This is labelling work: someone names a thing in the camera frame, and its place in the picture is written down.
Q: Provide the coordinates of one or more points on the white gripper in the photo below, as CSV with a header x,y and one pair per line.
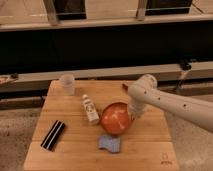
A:
x,y
136,108

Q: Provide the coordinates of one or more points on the orange ceramic bowl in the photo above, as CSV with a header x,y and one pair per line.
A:
x,y
115,118

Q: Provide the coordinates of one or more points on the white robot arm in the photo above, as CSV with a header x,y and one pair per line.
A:
x,y
144,91

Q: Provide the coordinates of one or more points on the dried red chili pepper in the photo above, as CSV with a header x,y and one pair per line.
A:
x,y
125,86

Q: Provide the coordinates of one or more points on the blue sponge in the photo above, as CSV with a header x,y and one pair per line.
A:
x,y
110,143

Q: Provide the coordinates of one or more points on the small white bottle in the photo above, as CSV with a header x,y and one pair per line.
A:
x,y
90,110

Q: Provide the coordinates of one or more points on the wooden cutting board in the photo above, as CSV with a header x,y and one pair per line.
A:
x,y
146,146

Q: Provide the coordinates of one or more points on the clear plastic cup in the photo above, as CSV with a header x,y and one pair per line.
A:
x,y
67,82

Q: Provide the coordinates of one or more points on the black striped rectangular block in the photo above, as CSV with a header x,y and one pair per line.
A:
x,y
52,136

